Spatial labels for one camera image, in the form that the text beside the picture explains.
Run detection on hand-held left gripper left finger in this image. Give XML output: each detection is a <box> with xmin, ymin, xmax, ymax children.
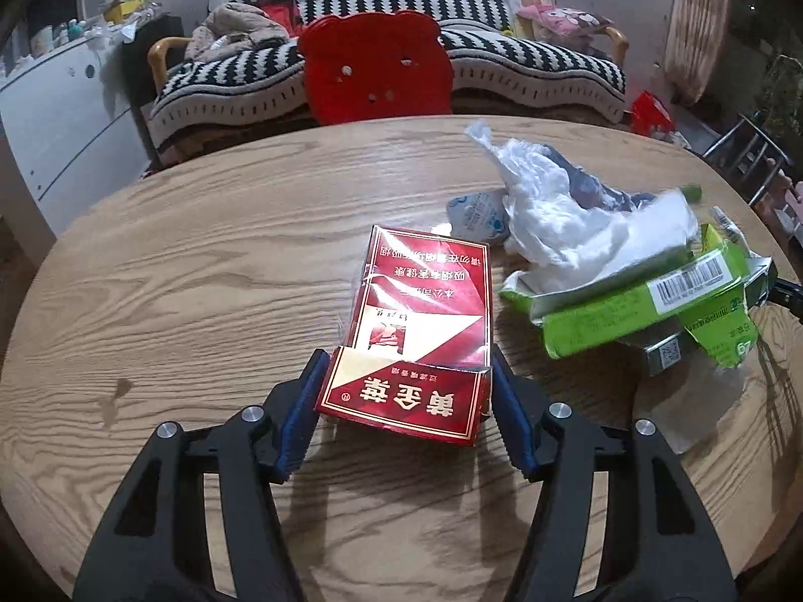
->
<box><xmin>72</xmin><ymin>348</ymin><xmax>333</xmax><ymax>602</ymax></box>

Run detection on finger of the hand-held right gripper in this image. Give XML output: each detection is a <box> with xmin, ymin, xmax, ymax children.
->
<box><xmin>768</xmin><ymin>276</ymin><xmax>803</xmax><ymax>327</ymax></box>

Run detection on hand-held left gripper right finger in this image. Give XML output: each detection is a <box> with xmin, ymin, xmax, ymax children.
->
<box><xmin>489</xmin><ymin>344</ymin><xmax>738</xmax><ymax>602</ymax></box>

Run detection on red cigarette carton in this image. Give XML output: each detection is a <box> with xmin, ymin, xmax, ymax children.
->
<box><xmin>314</xmin><ymin>224</ymin><xmax>496</xmax><ymax>447</ymax></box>

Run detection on silver blister pack blue print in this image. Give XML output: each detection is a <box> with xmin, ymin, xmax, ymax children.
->
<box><xmin>447</xmin><ymin>188</ymin><xmax>512</xmax><ymax>244</ymax></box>

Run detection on torn green foil packet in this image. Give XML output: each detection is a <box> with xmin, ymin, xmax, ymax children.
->
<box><xmin>681</xmin><ymin>206</ymin><xmax>779</xmax><ymax>372</ymax></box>

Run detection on pink toy car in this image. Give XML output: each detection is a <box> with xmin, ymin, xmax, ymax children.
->
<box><xmin>754</xmin><ymin>177</ymin><xmax>803</xmax><ymax>253</ymax></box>

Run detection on green cardboard box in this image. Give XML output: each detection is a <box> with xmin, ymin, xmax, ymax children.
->
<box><xmin>498</xmin><ymin>243</ymin><xmax>754</xmax><ymax>360</ymax></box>

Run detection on clear plastic wrap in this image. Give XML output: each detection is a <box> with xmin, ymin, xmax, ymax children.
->
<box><xmin>651</xmin><ymin>354</ymin><xmax>749</xmax><ymax>456</ymax></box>

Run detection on silver foil box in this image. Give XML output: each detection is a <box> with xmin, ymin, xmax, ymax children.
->
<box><xmin>618</xmin><ymin>325</ymin><xmax>689</xmax><ymax>378</ymax></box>

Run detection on white crumpled plastic bag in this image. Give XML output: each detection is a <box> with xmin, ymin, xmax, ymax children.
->
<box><xmin>464</xmin><ymin>120</ymin><xmax>697</xmax><ymax>278</ymax></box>

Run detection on red plastic bag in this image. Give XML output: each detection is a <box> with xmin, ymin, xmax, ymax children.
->
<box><xmin>629</xmin><ymin>91</ymin><xmax>677</xmax><ymax>140</ymax></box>

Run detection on black white striped blanket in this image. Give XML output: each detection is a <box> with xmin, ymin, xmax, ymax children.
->
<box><xmin>152</xmin><ymin>0</ymin><xmax>628</xmax><ymax>146</ymax></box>

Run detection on red bear-shaped chair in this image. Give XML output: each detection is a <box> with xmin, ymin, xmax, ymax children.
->
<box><xmin>296</xmin><ymin>9</ymin><xmax>454</xmax><ymax>126</ymax></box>

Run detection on pink plush cushions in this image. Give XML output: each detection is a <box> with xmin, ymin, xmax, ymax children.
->
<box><xmin>507</xmin><ymin>0</ymin><xmax>616</xmax><ymax>46</ymax></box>

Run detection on white cabinet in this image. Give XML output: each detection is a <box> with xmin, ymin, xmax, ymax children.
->
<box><xmin>0</xmin><ymin>30</ymin><xmax>159</xmax><ymax>234</ymax></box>

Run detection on beige padded jacket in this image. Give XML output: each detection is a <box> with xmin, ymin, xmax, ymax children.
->
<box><xmin>185</xmin><ymin>2</ymin><xmax>299</xmax><ymax>64</ymax></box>

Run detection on clutter of bottles and packets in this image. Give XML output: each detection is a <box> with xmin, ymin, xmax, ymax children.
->
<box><xmin>13</xmin><ymin>0</ymin><xmax>165</xmax><ymax>46</ymax></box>

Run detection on metal frame chair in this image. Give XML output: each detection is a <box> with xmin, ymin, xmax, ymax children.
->
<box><xmin>698</xmin><ymin>109</ymin><xmax>795</xmax><ymax>208</ymax></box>

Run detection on wooden frame sofa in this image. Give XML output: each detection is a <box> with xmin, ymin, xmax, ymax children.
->
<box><xmin>147</xmin><ymin>0</ymin><xmax>630</xmax><ymax>167</ymax></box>

